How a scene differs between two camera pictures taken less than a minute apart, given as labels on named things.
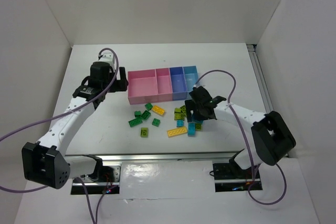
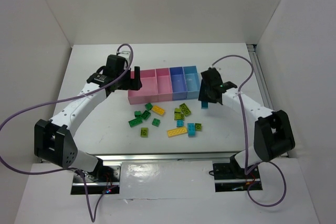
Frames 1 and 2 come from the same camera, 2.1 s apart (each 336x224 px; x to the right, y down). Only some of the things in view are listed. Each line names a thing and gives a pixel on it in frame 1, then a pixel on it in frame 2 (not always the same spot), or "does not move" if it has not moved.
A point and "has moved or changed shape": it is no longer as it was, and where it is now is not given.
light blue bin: [191, 77] does not move
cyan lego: [191, 129] does not move
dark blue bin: [178, 83] does not move
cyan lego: [197, 121] has moved or changed shape
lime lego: [198, 126] does not move
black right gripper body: [196, 111] → [206, 87]
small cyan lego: [180, 123] does not move
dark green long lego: [135, 122] does not move
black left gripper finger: [122, 85] → [135, 83]
